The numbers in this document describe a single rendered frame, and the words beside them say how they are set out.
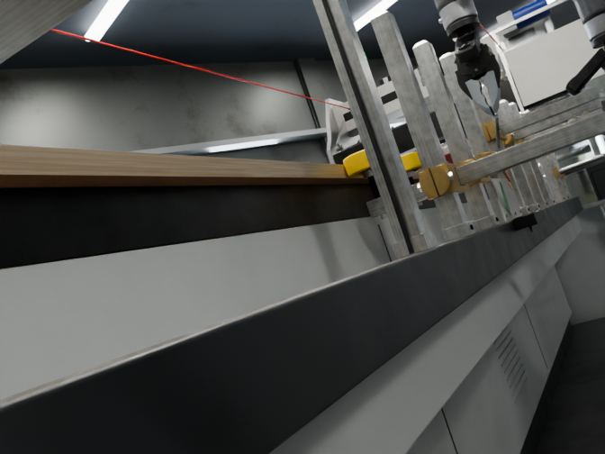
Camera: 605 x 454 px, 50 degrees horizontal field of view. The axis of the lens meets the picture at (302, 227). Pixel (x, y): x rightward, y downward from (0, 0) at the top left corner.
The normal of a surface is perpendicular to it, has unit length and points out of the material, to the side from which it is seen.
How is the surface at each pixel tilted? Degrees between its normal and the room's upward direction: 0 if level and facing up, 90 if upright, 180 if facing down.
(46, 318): 90
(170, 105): 90
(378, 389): 90
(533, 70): 90
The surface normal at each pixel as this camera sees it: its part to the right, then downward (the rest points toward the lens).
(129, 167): 0.84, -0.32
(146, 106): 0.59, -0.27
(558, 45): -0.44, 0.07
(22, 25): 0.32, 0.94
